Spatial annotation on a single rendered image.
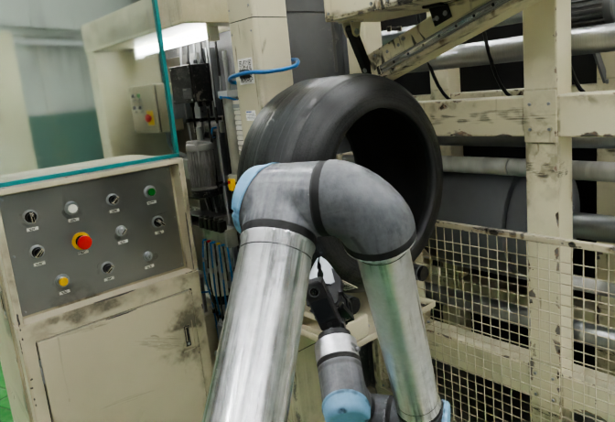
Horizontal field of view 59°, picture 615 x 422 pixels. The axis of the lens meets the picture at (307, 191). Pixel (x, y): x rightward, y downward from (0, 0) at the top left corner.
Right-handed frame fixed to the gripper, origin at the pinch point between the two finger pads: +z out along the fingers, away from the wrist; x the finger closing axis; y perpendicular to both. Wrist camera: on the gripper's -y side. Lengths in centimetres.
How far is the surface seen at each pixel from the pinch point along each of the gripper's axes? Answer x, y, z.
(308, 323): -15.0, 24.6, 0.4
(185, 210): -45, 7, 44
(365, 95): 24.2, -14.7, 30.1
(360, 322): 0.2, 21.7, -6.3
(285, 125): 4.6, -20.8, 25.0
